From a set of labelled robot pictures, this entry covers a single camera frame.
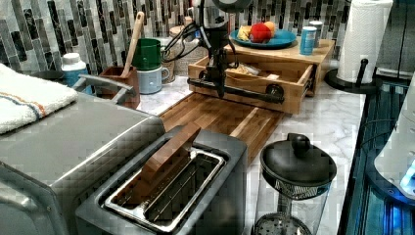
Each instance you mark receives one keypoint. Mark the white striped towel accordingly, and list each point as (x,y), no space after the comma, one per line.
(25,99)

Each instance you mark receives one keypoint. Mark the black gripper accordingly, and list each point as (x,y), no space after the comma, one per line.
(215,39)

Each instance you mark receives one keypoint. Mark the black paper towel holder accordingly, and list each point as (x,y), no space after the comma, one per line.
(357,87)

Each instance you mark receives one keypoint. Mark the paper towel roll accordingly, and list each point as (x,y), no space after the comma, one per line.
(365,28)

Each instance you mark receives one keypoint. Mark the silver toaster oven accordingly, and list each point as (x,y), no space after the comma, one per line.
(50,166)

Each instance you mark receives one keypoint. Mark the wooden drawer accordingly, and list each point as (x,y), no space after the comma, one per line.
(283,95)

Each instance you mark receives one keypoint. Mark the white block in drawer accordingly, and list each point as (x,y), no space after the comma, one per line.
(273,76)

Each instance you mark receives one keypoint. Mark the wooden block in toaster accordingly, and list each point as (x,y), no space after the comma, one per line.
(162,160)

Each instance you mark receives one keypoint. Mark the black french press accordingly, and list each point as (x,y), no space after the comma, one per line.
(294,182)

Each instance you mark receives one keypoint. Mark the wooden cutting board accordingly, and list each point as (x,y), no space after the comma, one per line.
(252,125)

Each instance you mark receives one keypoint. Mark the wooden drawer cabinet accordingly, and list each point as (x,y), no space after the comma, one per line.
(320,57)

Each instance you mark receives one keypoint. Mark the green mug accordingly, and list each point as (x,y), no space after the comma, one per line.
(147,55)

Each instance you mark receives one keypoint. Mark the wooden spoon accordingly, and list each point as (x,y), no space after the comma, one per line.
(136,32)

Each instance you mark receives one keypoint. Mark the yellow plush banana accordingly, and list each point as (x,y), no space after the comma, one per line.
(244,32)

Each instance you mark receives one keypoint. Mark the light blue mug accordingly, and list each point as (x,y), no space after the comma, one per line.
(150,81)

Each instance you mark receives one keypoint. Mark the orange plush fruit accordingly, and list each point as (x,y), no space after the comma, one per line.
(271,27)

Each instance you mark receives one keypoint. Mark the silver toaster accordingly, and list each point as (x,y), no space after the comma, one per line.
(206,196)

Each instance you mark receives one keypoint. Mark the blue plate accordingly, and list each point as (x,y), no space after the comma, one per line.
(281,39)

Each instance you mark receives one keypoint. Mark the blue white-capped bottle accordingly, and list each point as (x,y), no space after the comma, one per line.
(72,67)

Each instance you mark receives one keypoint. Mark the blue spice can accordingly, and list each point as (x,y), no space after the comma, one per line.
(307,40)

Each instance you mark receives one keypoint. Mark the snack bag in drawer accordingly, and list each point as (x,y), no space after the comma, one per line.
(245,69)

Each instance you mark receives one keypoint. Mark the round wooden lid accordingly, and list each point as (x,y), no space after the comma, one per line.
(177,29)

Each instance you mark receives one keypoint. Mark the red plush apple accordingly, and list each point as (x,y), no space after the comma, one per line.
(260,33)

